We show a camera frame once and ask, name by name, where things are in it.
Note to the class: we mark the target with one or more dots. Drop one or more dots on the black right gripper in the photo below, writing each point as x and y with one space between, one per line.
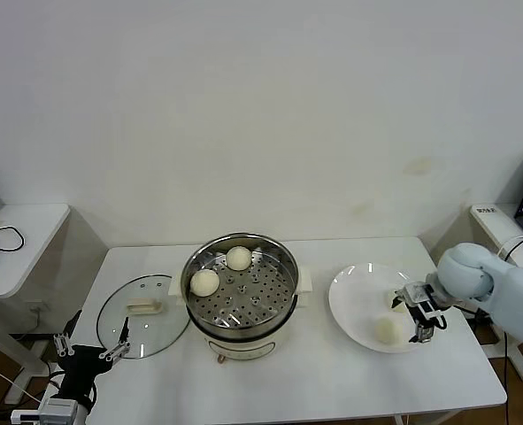
425 296

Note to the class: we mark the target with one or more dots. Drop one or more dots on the black table foot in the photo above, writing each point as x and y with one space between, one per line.
482 325
31 336

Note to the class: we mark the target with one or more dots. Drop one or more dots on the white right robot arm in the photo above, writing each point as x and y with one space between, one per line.
509 292

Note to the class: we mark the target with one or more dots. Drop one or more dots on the white side table with label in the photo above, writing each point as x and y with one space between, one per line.
493 226

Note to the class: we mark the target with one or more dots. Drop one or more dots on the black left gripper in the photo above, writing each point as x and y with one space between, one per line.
82 360

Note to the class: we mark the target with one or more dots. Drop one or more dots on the white electric cooking pot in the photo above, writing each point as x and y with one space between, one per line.
243 347

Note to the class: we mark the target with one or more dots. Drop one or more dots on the white round plate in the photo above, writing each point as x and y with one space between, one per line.
354 305

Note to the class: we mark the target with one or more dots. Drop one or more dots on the stainless steel steamer basket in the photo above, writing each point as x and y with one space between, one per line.
261 292

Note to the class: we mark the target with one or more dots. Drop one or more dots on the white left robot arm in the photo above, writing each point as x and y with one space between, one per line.
84 416

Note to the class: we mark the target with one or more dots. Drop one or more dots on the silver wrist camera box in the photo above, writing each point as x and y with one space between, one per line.
59 409

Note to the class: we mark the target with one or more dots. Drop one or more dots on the small printed label sticker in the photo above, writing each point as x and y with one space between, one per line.
486 211

